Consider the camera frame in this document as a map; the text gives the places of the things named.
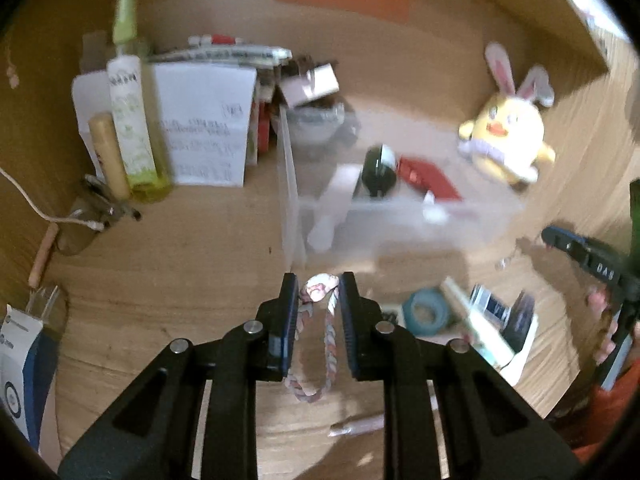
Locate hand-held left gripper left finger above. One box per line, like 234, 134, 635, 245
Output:
57, 272, 301, 480

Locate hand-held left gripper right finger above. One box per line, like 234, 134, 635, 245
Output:
339, 271, 583, 480

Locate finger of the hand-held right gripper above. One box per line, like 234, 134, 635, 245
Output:
541, 225, 636, 291

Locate braided pink white bracelet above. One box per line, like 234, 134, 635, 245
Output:
283, 272, 346, 403

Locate blue tape roll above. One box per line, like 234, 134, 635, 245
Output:
402, 287, 451, 337

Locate small blue pack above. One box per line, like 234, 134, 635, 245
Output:
470, 284, 512, 331

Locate clear plastic storage box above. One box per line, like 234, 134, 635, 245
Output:
277, 102, 523, 268

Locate mint green tube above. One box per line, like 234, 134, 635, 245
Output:
440, 277, 516, 368

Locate person's right hand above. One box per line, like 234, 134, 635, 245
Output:
586, 287, 621, 367

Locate person's orange clothing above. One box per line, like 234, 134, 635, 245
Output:
562, 360, 640, 463

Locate white black small box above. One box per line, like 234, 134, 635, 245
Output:
492, 291, 540, 387

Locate white printed tube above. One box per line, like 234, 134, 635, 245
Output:
307, 165, 363, 252

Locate yellow chick plush bunny ears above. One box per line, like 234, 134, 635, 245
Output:
457, 42, 557, 186

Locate dark green glass bottle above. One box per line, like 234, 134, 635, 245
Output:
362, 144, 401, 198

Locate clear plastic bowl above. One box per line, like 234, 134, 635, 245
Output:
287, 102, 358, 148

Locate white printed paper box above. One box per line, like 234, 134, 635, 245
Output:
71, 62, 258, 188

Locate small white carton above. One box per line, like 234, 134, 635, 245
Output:
277, 60, 341, 108

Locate beige lip balm tube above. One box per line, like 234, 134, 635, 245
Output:
88, 112, 132, 201

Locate green spray bottle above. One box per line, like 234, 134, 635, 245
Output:
106, 0, 173, 204

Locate beige wooden stick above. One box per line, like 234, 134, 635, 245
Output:
27, 222, 61, 288

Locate blue white packet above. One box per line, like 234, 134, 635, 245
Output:
0, 302, 61, 453

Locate red white marker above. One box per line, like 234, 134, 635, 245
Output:
187, 34, 246, 47

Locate white cable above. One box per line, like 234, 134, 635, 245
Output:
0, 167, 106, 233

